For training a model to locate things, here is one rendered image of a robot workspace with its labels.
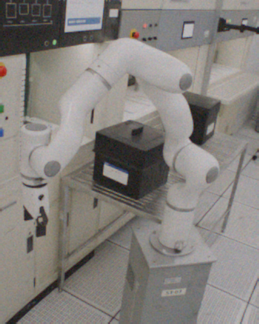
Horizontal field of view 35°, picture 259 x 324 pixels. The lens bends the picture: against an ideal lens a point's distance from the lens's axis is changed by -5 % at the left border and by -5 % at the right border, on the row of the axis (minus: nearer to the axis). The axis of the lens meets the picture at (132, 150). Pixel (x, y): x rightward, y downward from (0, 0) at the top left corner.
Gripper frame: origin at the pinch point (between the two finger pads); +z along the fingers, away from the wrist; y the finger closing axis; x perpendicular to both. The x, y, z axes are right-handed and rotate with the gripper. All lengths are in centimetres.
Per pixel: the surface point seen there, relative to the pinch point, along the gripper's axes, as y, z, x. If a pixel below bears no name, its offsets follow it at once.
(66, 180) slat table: 63, 25, -45
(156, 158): 36, 6, -76
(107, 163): 51, 13, -60
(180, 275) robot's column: -13, 32, -55
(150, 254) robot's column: -3, 25, -46
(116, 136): 51, 0, -63
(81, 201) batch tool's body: 77, 50, -63
